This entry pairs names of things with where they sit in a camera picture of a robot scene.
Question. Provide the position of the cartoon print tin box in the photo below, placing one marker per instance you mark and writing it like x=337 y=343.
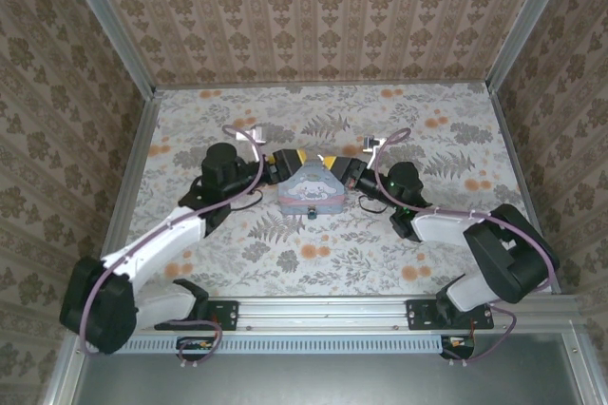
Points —
x=311 y=191

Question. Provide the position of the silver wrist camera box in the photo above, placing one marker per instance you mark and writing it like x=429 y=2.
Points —
x=257 y=135
x=372 y=144

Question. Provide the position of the aluminium table end rail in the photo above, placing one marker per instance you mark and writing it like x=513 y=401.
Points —
x=323 y=85

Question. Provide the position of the silver aluminium frame post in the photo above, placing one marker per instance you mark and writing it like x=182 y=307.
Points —
x=527 y=15
x=109 y=20

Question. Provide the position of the small circuit board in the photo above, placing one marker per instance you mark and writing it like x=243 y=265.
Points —
x=195 y=344
x=458 y=343

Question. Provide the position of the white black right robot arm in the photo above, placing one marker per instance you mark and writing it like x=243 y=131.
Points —
x=446 y=226

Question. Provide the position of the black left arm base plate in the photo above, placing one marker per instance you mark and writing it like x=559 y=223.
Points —
x=223 y=314

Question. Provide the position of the grey metal sheet panel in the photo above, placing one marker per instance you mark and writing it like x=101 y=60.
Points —
x=332 y=381

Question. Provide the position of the aluminium table side rail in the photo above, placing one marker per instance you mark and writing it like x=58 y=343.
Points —
x=133 y=177
x=522 y=177

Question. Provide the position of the small dark padlock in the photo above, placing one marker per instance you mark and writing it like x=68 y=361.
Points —
x=312 y=213

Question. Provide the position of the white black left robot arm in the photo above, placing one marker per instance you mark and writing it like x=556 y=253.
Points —
x=157 y=238

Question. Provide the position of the aluminium mounting rail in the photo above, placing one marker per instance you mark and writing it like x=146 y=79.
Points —
x=323 y=314

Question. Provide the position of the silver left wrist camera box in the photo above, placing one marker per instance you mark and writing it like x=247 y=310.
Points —
x=257 y=135

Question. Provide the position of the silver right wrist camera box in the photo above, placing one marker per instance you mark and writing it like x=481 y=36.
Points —
x=372 y=144

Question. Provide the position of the floral patterned tablecloth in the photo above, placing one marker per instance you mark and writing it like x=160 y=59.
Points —
x=332 y=262

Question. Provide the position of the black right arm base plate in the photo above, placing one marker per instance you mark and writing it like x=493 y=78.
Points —
x=423 y=314

